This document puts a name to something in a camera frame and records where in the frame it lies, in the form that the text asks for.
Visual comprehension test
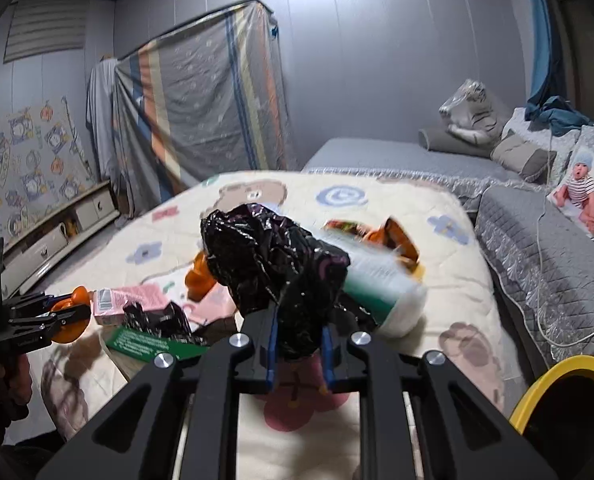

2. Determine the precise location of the grey hanging cloth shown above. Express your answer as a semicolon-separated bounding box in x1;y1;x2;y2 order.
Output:
86;57;120;181

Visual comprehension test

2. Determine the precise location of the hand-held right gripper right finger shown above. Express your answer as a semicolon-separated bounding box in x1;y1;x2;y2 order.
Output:
321;325;560;480

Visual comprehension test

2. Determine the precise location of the baby print pillow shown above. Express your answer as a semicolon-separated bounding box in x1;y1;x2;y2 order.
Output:
548;147;594;241

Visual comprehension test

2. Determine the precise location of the black foil wrapper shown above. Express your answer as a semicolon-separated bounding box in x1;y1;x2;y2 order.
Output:
122;301;208;346

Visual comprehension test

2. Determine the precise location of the yellow round bin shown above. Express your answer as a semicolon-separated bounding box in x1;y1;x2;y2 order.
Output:
509;354;594;480

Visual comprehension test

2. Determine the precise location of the small orange plastic wrapper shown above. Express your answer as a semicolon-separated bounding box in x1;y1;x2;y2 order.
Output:
184;252;218;303

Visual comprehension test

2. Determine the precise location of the cream floral blanket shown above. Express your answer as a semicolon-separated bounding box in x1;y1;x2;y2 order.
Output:
27;170;532;480

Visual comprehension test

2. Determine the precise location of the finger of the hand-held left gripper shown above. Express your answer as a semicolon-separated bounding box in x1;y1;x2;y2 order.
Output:
7;306;93;350
7;291;75;318

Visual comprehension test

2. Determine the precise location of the orange snack wrapper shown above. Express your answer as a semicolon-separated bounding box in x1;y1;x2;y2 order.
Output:
323;217;422;276

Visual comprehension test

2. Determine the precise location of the green and white cardboard box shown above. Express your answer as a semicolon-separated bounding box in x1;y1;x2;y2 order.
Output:
104;325;210;376

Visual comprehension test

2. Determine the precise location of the pink carton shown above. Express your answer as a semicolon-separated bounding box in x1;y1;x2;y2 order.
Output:
91;282;178;328

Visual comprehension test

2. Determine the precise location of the white green packet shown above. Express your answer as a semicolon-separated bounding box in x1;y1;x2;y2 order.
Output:
344;230;428;337

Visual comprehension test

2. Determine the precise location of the grey bolster pillow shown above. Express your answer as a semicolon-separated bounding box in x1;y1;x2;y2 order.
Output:
418;127;492;158

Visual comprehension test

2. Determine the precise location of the window blind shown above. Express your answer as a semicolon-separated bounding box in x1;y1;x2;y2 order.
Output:
4;0;88;63

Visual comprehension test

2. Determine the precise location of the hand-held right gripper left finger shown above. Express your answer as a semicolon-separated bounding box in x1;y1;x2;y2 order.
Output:
34;305;280;480

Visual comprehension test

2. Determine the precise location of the orange candy wrapper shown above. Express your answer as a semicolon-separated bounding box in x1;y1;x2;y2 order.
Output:
50;285;95;346

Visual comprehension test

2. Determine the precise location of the striped grey sheet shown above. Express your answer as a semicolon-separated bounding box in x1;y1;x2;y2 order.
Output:
112;0;298;216

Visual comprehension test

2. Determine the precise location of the person's left hand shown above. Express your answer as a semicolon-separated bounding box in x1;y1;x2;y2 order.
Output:
0;352;34;422

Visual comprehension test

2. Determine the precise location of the white tiger plush toy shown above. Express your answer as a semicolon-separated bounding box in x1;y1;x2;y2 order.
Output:
438;79;502;143

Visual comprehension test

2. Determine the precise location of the grey square cushion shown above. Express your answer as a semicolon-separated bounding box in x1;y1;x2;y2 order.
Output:
492;130;558;181

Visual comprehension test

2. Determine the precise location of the black plastic bag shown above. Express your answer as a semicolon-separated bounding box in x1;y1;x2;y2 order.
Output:
199;202;378;361

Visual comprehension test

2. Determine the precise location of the low white cabinet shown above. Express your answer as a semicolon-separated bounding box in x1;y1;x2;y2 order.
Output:
0;180;120;301

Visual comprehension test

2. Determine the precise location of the grey sofa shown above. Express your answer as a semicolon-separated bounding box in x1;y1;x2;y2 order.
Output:
302;105;594;371

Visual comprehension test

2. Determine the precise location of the printed play mat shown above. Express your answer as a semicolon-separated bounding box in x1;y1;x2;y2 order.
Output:
0;95;98;251

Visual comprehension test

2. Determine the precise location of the pink paper packet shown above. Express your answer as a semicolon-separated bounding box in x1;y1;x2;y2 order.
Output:
184;285;238;328

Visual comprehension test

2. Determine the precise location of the blue curtain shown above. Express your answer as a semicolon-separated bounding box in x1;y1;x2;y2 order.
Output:
514;0;594;136

